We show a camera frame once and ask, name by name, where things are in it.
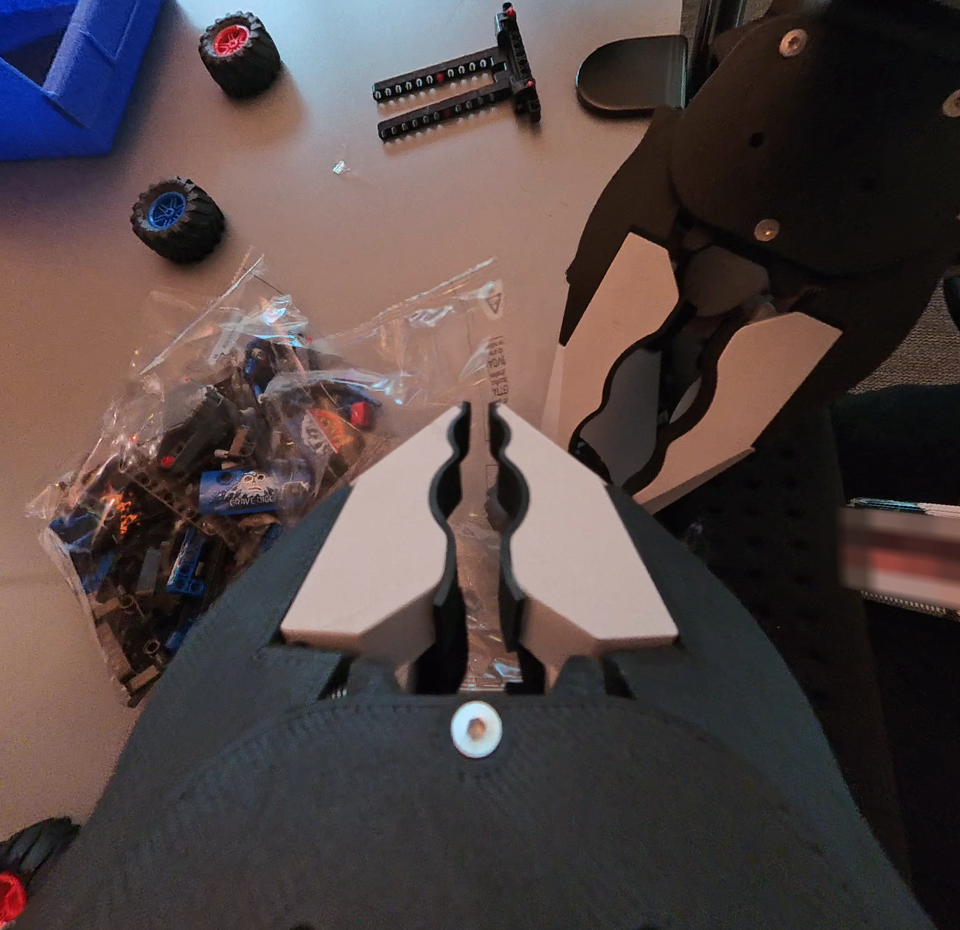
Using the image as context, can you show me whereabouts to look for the grey desk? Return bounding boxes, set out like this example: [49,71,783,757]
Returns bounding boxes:
[0,0,690,834]

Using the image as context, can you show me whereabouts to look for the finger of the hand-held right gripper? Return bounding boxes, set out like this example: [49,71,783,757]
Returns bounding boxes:
[540,231,682,481]
[611,311,845,515]

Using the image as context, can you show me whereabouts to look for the black tyre red hub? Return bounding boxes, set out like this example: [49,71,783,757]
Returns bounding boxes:
[0,817,80,924]
[198,11,283,99]

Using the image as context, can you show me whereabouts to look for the black chair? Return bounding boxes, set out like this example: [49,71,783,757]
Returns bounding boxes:
[656,390,912,886]

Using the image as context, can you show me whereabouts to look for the black beam assembly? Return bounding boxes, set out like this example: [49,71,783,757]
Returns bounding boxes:
[372,1,543,144]

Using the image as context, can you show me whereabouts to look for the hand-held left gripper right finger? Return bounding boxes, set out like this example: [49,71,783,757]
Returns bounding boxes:
[487,401,681,693]

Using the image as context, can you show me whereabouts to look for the clear bag of toy bricks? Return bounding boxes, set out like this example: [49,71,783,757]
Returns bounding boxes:
[26,251,526,710]

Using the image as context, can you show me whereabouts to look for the black tyre blue hub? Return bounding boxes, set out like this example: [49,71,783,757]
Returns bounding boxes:
[130,177,226,264]

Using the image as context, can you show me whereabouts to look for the black monitor stand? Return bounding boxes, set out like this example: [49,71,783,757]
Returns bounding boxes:
[576,0,757,117]

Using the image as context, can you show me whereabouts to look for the blue storage bin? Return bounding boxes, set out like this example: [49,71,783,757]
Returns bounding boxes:
[0,0,168,162]

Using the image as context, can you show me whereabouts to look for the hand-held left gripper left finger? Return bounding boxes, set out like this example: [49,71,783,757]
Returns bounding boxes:
[279,401,474,695]

